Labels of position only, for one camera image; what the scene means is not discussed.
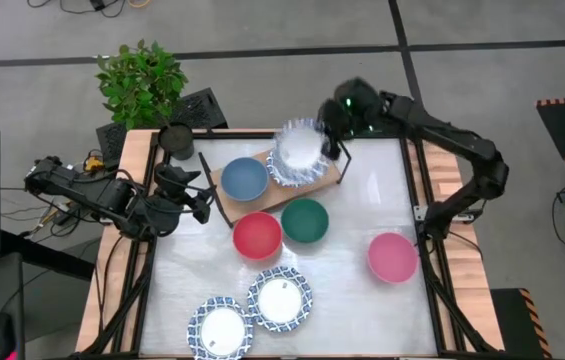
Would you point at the pink bowl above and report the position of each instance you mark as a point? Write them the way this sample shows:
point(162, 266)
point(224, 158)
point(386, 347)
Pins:
point(392, 257)

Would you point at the red bowl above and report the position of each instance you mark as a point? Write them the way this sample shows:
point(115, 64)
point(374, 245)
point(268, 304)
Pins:
point(257, 235)

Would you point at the blue patterned paper bowl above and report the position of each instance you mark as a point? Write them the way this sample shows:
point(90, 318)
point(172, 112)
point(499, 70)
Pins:
point(219, 330)
point(287, 178)
point(299, 145)
point(279, 300)

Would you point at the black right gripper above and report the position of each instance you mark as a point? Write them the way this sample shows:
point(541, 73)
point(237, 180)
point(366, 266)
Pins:
point(359, 107)

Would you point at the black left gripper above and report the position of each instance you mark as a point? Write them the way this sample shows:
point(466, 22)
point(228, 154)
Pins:
point(177, 190)

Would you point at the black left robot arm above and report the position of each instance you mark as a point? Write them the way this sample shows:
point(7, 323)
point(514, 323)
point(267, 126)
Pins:
point(107, 195)

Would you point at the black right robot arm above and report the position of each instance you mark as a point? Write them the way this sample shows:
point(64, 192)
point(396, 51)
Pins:
point(462, 140)

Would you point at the yellow connector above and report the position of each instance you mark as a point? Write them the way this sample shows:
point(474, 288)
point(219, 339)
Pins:
point(93, 164)

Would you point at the silver metal bracket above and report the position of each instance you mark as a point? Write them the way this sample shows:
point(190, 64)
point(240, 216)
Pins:
point(419, 214)

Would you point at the green bowl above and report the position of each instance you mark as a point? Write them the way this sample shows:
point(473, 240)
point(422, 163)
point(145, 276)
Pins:
point(304, 220)

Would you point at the black perforated floor grate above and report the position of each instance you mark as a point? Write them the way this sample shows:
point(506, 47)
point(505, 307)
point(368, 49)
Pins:
point(202, 110)

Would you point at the potted plant in black pot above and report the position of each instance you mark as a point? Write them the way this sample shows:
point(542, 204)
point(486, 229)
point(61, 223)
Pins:
point(142, 85)

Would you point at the black aluminium table frame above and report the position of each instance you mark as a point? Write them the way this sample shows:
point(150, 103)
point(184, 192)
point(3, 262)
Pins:
point(408, 175)

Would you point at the wooden cutting board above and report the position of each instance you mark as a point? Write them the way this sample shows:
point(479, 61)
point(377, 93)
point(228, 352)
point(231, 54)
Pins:
point(273, 199)

